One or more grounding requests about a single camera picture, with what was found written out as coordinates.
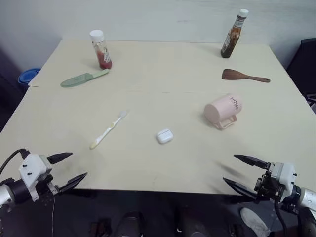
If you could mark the brown wooden spatula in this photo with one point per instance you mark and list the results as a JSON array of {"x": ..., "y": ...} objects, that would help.
[{"x": 238, "y": 75}]

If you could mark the brown sauce bottle white cap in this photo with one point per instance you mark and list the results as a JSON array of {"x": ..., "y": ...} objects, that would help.
[{"x": 231, "y": 37}]

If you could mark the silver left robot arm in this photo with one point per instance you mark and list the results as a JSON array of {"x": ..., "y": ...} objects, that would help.
[{"x": 5, "y": 193}]

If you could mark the blue plastic basin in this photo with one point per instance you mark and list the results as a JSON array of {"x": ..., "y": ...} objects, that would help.
[{"x": 27, "y": 76}]

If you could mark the pink cup with HOME print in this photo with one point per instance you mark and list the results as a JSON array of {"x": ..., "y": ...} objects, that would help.
[{"x": 222, "y": 109}]

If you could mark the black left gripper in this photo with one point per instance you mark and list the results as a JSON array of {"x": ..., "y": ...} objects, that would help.
[{"x": 53, "y": 188}]

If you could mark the thin white thread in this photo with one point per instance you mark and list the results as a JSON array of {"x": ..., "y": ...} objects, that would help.
[{"x": 52, "y": 214}]

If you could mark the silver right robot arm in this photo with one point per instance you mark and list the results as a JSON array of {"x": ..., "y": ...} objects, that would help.
[{"x": 307, "y": 196}]

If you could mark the pale green plastic knife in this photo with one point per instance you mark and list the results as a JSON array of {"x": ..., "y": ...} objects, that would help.
[{"x": 81, "y": 78}]

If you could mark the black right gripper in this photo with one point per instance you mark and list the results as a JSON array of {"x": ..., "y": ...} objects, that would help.
[{"x": 267, "y": 185}]

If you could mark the clear jar with red sauce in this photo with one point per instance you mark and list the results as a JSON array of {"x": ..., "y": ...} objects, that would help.
[{"x": 101, "y": 50}]

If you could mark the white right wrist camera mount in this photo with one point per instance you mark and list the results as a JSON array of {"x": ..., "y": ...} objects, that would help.
[{"x": 284, "y": 172}]

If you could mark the white and yellow toothbrush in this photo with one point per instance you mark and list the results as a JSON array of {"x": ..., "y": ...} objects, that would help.
[{"x": 109, "y": 129}]

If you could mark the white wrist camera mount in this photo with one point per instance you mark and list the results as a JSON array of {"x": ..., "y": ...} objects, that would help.
[
  {"x": 284, "y": 172},
  {"x": 33, "y": 165}
]

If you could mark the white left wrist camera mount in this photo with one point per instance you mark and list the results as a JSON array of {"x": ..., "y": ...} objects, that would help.
[{"x": 33, "y": 165}]

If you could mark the white earbuds case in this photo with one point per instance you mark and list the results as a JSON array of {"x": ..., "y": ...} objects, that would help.
[{"x": 164, "y": 136}]

